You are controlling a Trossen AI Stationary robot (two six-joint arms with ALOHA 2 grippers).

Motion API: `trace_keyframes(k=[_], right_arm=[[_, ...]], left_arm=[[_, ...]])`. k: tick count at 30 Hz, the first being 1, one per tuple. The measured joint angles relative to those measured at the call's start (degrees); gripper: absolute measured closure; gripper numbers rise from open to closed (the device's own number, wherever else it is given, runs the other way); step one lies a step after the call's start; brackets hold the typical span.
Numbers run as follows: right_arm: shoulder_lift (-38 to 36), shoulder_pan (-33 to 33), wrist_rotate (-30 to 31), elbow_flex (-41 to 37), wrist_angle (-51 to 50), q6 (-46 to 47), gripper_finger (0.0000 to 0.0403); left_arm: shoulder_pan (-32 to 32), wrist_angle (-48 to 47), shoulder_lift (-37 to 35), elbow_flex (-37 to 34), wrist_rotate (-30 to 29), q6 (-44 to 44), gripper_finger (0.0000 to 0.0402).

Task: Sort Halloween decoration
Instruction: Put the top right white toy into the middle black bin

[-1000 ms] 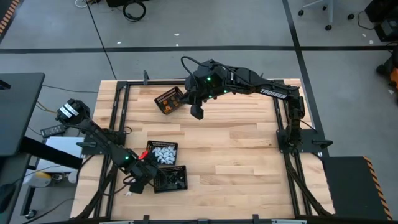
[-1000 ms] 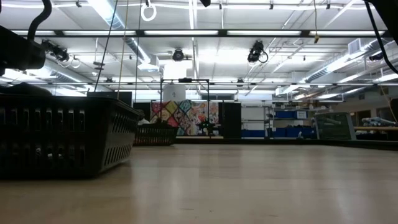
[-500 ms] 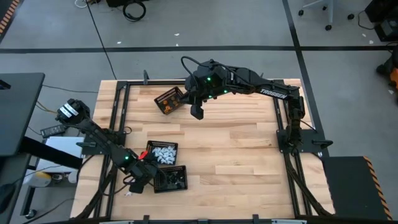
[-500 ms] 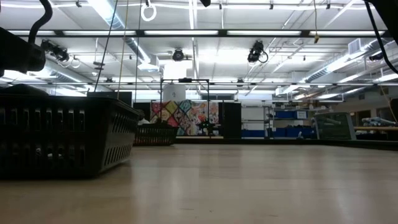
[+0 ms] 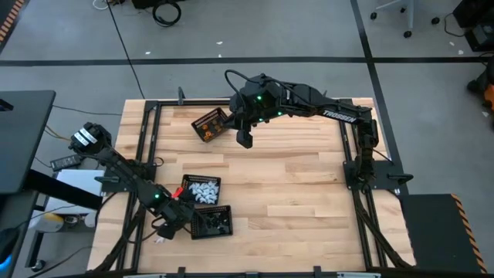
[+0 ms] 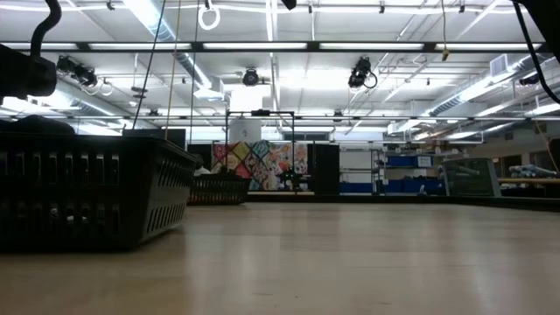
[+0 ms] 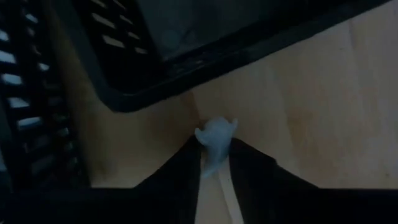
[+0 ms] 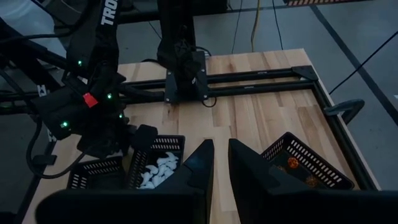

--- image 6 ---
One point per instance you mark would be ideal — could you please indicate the black slotted plastic basket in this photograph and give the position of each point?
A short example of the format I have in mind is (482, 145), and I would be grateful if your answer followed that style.
(219, 190)
(87, 197)

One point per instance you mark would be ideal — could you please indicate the black background robot arm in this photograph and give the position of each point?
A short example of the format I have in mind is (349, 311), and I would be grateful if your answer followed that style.
(289, 177)

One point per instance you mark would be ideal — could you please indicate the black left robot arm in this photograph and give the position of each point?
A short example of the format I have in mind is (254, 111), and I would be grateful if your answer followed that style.
(26, 74)

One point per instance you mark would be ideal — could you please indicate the round black ceiling fixture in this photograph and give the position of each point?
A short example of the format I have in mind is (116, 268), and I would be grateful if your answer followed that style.
(250, 77)

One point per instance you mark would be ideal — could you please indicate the yellow pole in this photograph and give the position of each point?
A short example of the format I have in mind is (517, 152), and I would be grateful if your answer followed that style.
(170, 92)

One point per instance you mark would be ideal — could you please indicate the tall black cabinet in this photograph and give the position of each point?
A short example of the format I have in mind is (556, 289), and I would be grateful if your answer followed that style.
(203, 151)
(324, 168)

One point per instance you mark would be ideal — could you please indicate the black monitor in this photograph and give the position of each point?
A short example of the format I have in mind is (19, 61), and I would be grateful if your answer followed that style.
(149, 132)

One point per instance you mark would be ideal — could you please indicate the shelf with blue bins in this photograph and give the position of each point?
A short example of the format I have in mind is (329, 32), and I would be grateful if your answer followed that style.
(394, 186)

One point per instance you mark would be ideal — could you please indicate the white ceiling vent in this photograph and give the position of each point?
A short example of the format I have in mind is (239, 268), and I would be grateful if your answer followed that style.
(499, 65)

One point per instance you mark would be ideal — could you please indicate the grey green glass box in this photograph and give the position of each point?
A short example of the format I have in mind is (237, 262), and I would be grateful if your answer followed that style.
(470, 177)

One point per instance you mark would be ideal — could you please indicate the grey rolled bundle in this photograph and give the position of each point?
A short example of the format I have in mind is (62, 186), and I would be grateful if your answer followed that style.
(531, 170)

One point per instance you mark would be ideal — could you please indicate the wooden background table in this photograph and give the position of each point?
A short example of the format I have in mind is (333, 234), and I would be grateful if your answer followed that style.
(529, 180)

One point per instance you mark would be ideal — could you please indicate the black overhead frame beam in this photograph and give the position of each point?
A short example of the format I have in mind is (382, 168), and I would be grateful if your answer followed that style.
(312, 46)

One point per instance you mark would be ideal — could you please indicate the black background frame rig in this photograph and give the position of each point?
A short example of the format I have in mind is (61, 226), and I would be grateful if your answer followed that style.
(260, 113)

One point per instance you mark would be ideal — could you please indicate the colourful patterned wall hanging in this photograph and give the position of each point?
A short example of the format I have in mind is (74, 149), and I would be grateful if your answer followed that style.
(262, 162)

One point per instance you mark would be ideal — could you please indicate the black aluminium table frame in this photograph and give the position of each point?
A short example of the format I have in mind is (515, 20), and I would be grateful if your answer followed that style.
(481, 200)

